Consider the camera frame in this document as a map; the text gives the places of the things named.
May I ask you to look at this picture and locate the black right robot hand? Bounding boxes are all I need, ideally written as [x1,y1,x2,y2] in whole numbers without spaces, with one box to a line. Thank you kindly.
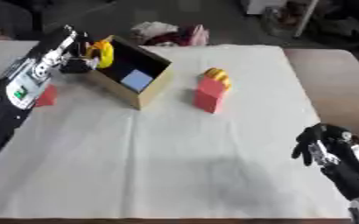
[290,122,359,201]

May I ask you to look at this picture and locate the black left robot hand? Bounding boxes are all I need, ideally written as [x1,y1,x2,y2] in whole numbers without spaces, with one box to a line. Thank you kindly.
[58,31,102,74]

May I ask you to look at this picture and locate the yellow toy banana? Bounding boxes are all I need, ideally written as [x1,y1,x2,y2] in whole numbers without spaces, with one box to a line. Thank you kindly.
[86,39,116,69]

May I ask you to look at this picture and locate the tan cardboard box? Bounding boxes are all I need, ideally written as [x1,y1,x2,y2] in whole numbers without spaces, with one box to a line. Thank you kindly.
[82,34,175,111]

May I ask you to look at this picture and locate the red toy fries box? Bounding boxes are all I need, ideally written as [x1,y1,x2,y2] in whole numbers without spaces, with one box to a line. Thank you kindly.
[192,67,234,115]

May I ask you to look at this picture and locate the light blue square block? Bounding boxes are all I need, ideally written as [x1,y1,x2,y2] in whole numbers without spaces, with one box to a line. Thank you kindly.
[119,69,155,92]

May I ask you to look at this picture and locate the pink and white bag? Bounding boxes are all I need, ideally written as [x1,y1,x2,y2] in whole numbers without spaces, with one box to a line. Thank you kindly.
[130,21,212,47]

